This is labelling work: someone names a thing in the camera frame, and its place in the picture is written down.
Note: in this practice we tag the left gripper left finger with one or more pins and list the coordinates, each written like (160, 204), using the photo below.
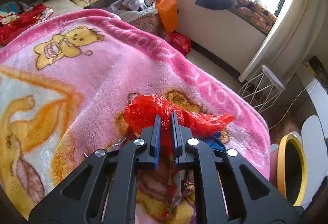
(148, 158)

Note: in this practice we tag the pink bear fleece blanket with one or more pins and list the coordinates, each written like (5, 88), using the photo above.
(65, 83)

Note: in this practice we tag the cream window curtain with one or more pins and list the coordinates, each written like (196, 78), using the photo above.
(290, 40)

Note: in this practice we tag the red plastic bag trash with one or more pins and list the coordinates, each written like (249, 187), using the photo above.
(141, 113)

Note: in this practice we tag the white wire frame stool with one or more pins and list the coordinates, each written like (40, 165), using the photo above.
(262, 89)

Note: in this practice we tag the floral fabric laundry basket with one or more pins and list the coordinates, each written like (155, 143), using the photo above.
(150, 24)

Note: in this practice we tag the red patterned cloth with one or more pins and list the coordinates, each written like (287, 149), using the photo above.
(13, 24)

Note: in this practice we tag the red plastic shopping bag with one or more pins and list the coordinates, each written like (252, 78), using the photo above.
(179, 41)

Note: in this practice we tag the grey lilac garment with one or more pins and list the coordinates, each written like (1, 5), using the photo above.
(132, 5)

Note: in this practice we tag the orange patterned quilt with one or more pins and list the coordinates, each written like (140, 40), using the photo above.
(254, 13)

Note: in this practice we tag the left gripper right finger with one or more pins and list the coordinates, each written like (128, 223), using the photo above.
(180, 135)

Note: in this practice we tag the yellow round trash bin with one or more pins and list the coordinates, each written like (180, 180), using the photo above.
(292, 171)

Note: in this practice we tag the floral teal pillow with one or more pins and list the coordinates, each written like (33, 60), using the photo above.
(16, 7)

